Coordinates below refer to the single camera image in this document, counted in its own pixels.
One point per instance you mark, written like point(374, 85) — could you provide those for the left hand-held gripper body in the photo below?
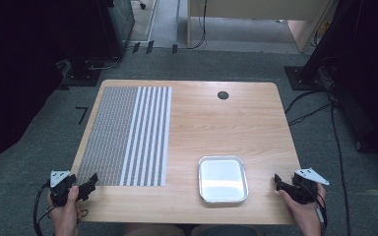
point(60, 187)

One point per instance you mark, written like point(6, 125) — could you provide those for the black stand base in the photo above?
point(78, 77)
point(300, 78)

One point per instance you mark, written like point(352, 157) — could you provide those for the dark cabinet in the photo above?
point(121, 23)

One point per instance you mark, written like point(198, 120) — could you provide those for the silver metal tray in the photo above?
point(222, 178)

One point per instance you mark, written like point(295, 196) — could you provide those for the light wooden desk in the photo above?
point(259, 10)

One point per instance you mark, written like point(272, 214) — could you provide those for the grey striped woven placemat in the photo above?
point(121, 137)

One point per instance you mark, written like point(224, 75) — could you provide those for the person's left hand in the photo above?
point(66, 214)

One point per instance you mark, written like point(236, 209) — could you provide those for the person's right hand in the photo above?
point(305, 214)

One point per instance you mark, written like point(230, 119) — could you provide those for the black round table grommet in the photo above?
point(223, 95)

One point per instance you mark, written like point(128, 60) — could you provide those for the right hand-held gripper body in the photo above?
point(303, 188)

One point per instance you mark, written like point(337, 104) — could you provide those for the black curtain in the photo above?
point(364, 72)
point(16, 65)

